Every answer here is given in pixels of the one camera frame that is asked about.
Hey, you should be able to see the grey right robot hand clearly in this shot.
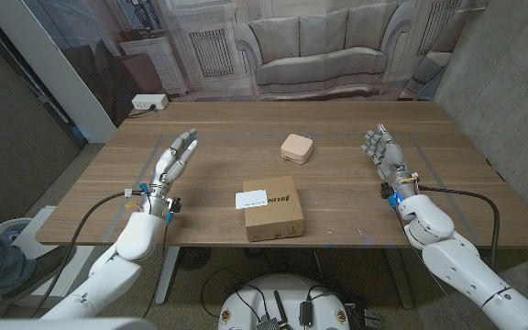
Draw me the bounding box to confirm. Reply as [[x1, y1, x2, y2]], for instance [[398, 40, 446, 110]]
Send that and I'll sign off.
[[360, 122, 421, 208]]

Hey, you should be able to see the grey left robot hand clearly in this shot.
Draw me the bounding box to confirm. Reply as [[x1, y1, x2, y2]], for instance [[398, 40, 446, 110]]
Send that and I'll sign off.
[[140, 127, 200, 217]]

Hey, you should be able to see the white card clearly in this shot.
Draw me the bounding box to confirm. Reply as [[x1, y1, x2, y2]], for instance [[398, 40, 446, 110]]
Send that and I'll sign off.
[[235, 189, 269, 211]]

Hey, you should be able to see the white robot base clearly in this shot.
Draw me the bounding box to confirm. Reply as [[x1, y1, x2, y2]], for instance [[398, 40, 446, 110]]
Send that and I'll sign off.
[[216, 273, 351, 330]]

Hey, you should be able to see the brown cardboard package box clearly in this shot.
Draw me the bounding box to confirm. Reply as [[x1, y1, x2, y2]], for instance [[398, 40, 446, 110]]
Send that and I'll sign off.
[[242, 175, 305, 243]]

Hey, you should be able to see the white power strip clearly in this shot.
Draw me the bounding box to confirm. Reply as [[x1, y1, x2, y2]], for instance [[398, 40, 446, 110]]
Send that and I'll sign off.
[[130, 93, 170, 111]]

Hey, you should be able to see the black round floor object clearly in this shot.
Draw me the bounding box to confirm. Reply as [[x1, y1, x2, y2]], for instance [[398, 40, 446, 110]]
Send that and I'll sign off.
[[176, 247, 214, 272]]

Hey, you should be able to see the small pink case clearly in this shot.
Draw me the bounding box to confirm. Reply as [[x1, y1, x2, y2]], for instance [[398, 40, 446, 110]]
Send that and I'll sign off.
[[280, 133, 314, 166]]

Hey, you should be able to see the grey table leg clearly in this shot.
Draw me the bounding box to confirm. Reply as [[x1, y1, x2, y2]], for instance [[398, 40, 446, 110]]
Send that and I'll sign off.
[[154, 246, 182, 306], [385, 247, 415, 311]]

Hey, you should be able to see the printed living room backdrop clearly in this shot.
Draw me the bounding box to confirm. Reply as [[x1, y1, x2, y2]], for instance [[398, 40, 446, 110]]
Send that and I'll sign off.
[[20, 0, 490, 127]]

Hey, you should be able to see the black floor box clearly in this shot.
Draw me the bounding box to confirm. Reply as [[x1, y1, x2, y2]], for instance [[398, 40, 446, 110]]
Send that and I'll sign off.
[[363, 309, 383, 329]]

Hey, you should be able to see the black adapter on base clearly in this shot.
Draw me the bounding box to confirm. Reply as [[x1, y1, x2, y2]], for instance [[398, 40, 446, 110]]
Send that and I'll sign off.
[[299, 300, 314, 328]]

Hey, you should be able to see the black antenna on base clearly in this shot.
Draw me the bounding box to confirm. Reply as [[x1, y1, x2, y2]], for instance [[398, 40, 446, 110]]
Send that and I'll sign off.
[[272, 290, 292, 330]]

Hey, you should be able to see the grey connector on base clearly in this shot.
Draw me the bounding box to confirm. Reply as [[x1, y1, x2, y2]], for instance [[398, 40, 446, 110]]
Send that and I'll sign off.
[[255, 314, 282, 330]]

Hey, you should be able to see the white robot torso edge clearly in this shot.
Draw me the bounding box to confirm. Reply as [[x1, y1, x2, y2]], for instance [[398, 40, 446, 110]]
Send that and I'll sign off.
[[0, 317, 158, 330]]

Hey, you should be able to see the black power strip cable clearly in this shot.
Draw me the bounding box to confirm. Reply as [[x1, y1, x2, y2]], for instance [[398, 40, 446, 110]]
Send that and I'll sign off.
[[126, 104, 158, 119]]

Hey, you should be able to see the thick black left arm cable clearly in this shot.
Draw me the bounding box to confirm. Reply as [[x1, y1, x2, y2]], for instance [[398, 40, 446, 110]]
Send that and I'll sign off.
[[29, 191, 130, 318]]

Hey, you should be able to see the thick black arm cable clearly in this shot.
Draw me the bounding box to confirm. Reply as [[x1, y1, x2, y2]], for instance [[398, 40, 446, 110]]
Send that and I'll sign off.
[[29, 191, 130, 318], [419, 184, 501, 271]]

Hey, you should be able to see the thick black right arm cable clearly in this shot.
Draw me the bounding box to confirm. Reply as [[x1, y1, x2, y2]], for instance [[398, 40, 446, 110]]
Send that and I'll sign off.
[[419, 184, 501, 271]]

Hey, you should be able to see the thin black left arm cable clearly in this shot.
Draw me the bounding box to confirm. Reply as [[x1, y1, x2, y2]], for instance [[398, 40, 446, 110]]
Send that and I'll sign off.
[[142, 222, 170, 320]]

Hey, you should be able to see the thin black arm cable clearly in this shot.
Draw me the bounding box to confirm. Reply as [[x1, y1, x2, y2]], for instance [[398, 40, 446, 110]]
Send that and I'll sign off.
[[391, 208, 476, 330], [142, 222, 170, 320]]

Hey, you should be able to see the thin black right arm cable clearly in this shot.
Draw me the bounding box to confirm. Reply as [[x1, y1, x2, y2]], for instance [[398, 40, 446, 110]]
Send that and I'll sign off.
[[391, 208, 476, 330]]

